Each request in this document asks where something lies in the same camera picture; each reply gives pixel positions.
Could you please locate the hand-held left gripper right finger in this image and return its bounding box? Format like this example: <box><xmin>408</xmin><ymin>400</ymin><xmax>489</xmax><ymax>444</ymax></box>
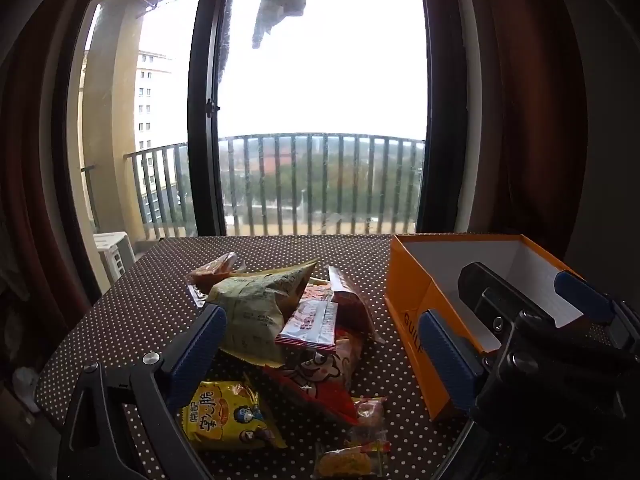
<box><xmin>419</xmin><ymin>309</ymin><xmax>488</xmax><ymax>413</ymax></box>

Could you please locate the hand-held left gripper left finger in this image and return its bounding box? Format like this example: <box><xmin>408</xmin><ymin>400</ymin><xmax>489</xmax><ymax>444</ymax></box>
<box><xmin>57</xmin><ymin>304</ymin><xmax>228</xmax><ymax>480</ymax></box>

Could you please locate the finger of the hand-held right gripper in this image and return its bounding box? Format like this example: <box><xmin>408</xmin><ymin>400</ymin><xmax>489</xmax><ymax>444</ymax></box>
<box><xmin>457</xmin><ymin>261</ymin><xmax>558</xmax><ymax>343</ymax></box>
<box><xmin>554</xmin><ymin>270</ymin><xmax>640</xmax><ymax>356</ymax></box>

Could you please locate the yellow cartoon chip packet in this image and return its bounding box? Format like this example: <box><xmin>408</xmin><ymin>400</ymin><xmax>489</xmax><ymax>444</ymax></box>
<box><xmin>180</xmin><ymin>380</ymin><xmax>288</xmax><ymax>453</ymax></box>

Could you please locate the pale yellow snack bag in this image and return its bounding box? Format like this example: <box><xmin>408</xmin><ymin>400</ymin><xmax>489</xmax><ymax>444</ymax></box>
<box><xmin>206</xmin><ymin>259</ymin><xmax>321</xmax><ymax>367</ymax></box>

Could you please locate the orange cardboard box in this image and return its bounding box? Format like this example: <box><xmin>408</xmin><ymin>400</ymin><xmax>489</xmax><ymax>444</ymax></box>
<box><xmin>384</xmin><ymin>233</ymin><xmax>618</xmax><ymax>421</ymax></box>

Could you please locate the clear orange sauce snack packet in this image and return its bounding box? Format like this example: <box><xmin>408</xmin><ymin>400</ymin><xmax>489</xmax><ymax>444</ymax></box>
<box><xmin>185</xmin><ymin>252</ymin><xmax>246</xmax><ymax>308</ymax></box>

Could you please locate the small pink snack packet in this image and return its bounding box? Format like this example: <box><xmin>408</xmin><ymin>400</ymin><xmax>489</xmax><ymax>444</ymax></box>
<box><xmin>350</xmin><ymin>395</ymin><xmax>390</xmax><ymax>428</ymax></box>

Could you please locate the red foil snack packet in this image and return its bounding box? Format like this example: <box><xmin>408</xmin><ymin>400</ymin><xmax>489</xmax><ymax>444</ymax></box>
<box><xmin>327</xmin><ymin>265</ymin><xmax>386</xmax><ymax>345</ymax></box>

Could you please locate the white red label snack packet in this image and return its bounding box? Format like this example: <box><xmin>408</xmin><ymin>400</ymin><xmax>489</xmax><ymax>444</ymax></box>
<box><xmin>275</xmin><ymin>300</ymin><xmax>341</xmax><ymax>357</ymax></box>

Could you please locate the red cartoon snack bag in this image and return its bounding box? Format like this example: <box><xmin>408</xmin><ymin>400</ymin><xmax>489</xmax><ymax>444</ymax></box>
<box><xmin>264</xmin><ymin>327</ymin><xmax>363</xmax><ymax>426</ymax></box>

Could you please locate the small clear yellow snack packet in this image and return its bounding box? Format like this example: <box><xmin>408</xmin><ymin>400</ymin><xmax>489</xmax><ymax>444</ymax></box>
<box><xmin>314</xmin><ymin>439</ymin><xmax>392</xmax><ymax>480</ymax></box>

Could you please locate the brown polka-dot tablecloth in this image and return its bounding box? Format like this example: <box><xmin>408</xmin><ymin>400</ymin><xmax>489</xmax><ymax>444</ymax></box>
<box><xmin>35</xmin><ymin>232</ymin><xmax>616</xmax><ymax>480</ymax></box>

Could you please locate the white air conditioner unit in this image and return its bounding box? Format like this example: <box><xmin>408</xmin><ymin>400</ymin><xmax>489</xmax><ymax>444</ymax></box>
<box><xmin>92</xmin><ymin>231</ymin><xmax>136</xmax><ymax>286</ymax></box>

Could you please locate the white crumpled object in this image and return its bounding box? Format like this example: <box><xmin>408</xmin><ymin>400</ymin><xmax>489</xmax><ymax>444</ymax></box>
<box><xmin>12</xmin><ymin>367</ymin><xmax>41</xmax><ymax>411</ymax></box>

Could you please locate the dark red curtain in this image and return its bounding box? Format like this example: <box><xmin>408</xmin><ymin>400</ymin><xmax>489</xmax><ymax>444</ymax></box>
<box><xmin>0</xmin><ymin>0</ymin><xmax>101</xmax><ymax>480</ymax></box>
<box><xmin>450</xmin><ymin>0</ymin><xmax>591</xmax><ymax>261</ymax></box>

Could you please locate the balcony railing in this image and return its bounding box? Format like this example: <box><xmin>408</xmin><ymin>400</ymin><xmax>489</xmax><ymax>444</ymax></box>
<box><xmin>80</xmin><ymin>132</ymin><xmax>426</xmax><ymax>241</ymax></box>

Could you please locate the distant apartment building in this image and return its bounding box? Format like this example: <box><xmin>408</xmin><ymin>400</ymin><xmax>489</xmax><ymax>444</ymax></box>
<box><xmin>134</xmin><ymin>50</ymin><xmax>173</xmax><ymax>221</ymax></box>

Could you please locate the long grey hanging cloth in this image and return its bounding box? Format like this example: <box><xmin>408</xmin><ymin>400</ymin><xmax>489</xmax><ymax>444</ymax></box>
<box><xmin>251</xmin><ymin>0</ymin><xmax>283</xmax><ymax>51</ymax></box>

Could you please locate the black window frame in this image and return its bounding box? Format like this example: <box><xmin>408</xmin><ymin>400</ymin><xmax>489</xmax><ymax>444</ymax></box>
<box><xmin>50</xmin><ymin>0</ymin><xmax>471</xmax><ymax>301</ymax></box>

